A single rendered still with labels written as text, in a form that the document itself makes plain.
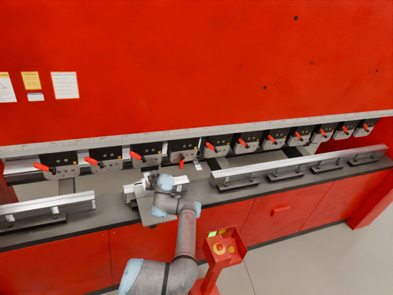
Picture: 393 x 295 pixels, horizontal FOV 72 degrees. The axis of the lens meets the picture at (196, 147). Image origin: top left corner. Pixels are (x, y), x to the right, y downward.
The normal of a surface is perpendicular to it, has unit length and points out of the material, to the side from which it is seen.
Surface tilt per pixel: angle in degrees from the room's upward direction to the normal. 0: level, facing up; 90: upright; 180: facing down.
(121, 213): 0
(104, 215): 0
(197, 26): 90
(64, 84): 90
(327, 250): 0
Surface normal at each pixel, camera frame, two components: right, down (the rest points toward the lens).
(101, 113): 0.35, 0.65
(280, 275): 0.16, -0.75
